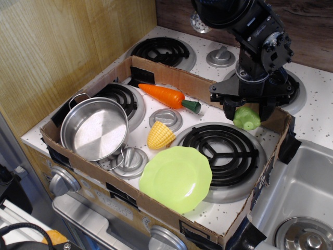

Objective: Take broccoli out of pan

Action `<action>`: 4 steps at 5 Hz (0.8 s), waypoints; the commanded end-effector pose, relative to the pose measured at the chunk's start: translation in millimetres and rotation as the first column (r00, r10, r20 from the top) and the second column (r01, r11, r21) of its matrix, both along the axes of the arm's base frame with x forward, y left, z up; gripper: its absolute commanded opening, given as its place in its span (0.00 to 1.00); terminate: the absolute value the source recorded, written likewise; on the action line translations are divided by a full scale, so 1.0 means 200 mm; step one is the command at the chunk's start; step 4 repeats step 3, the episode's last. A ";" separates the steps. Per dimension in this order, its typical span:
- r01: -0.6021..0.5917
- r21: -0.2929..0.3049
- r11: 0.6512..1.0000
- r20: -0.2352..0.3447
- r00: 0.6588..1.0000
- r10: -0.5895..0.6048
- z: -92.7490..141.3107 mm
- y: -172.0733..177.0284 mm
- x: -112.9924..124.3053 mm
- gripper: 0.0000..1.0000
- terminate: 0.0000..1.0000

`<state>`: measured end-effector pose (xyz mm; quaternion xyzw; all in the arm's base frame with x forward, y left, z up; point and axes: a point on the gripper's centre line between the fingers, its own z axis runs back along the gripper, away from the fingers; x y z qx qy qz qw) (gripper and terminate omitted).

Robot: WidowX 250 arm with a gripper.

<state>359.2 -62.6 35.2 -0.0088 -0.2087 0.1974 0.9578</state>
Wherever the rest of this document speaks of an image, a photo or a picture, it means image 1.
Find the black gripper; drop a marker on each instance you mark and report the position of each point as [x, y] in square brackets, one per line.
[269, 92]

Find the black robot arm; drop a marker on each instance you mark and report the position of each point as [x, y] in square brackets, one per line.
[264, 44]

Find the front right black burner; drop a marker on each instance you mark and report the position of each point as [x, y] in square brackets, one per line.
[236, 159]

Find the silver back stove knob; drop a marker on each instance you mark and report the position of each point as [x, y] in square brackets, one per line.
[220, 58]

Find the silver stove knob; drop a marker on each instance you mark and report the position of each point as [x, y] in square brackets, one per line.
[220, 58]
[169, 117]

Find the silver middle stove knob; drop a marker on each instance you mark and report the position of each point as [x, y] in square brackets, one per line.
[169, 117]

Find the orange toy carrot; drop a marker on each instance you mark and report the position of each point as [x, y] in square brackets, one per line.
[170, 97]

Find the yellow toy corn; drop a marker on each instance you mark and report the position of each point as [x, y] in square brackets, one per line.
[160, 136]

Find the hanging silver strainer ladle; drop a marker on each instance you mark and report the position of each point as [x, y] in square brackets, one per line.
[198, 25]

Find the silver sink basin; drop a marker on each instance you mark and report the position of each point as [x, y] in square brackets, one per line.
[302, 188]

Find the green plastic plate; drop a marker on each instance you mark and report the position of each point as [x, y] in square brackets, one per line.
[178, 177]

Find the front left black burner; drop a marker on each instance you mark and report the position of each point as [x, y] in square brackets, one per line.
[129, 98]

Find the silver front top knob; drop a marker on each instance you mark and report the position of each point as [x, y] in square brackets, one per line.
[130, 163]

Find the silver sink drain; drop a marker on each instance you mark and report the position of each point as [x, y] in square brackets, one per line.
[303, 233]

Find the stainless steel pot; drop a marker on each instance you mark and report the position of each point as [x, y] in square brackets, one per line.
[95, 128]

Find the silver right oven knob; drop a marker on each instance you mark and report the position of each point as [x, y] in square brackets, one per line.
[162, 238]

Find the silver oven knob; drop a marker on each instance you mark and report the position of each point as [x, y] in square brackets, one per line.
[62, 182]
[162, 238]

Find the silver left oven knob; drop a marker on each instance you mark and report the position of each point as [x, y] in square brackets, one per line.
[62, 182]

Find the yellow object bottom left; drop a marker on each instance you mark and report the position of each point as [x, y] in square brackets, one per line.
[56, 237]

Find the silver oven door handle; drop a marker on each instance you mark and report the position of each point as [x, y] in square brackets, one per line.
[94, 228]

